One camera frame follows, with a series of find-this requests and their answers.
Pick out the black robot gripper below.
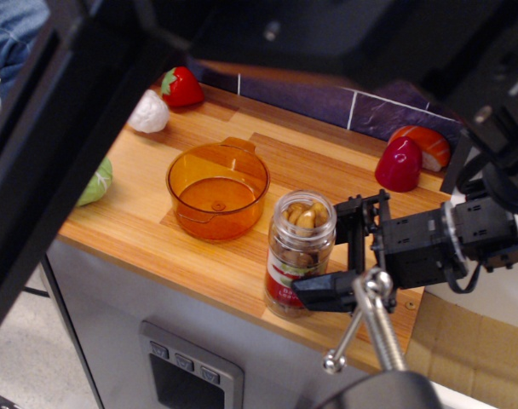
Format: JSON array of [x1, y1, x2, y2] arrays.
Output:
[[291, 190, 468, 313]]

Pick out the clear almond spice jar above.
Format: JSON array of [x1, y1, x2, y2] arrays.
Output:
[[264, 190, 337, 319]]

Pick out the orange transparent plastic pot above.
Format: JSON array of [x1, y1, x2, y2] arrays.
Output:
[[166, 137, 270, 241]]

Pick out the silver metal clamp screw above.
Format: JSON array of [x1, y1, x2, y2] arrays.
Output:
[[323, 266, 408, 374]]

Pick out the black clamp body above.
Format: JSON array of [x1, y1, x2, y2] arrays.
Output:
[[317, 371, 443, 409]]

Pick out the dark red toy dome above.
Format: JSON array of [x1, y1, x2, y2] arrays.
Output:
[[375, 137, 423, 193]]

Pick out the salmon sushi toy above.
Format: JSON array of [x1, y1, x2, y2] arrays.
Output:
[[388, 125, 451, 172]]

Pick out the grey oven control panel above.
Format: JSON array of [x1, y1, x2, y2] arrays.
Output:
[[139, 321, 245, 409]]

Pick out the white toy cauliflower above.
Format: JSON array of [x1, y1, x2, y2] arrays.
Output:
[[127, 89, 170, 134]]

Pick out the red toy strawberry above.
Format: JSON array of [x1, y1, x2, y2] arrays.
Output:
[[161, 66, 204, 107]]

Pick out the green toy cabbage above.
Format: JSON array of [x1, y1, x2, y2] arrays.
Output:
[[76, 158, 113, 207]]

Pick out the person leg in blue jeans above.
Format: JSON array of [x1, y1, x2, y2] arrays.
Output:
[[0, 0, 49, 101]]

